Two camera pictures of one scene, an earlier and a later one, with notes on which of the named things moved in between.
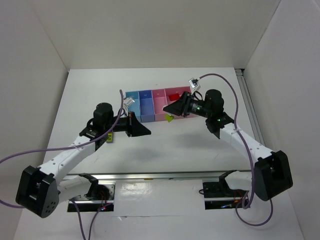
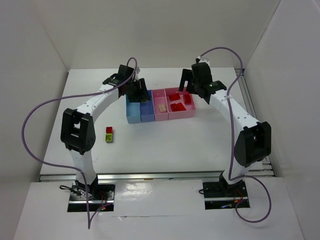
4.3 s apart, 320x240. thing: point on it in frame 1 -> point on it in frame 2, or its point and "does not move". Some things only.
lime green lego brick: x=110 y=137 does not move
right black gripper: x=186 y=104 -> x=188 y=75
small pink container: x=159 y=101 does not move
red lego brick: x=174 y=97 does not move
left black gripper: x=130 y=124 -> x=137 y=89
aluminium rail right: x=250 y=105 does not move
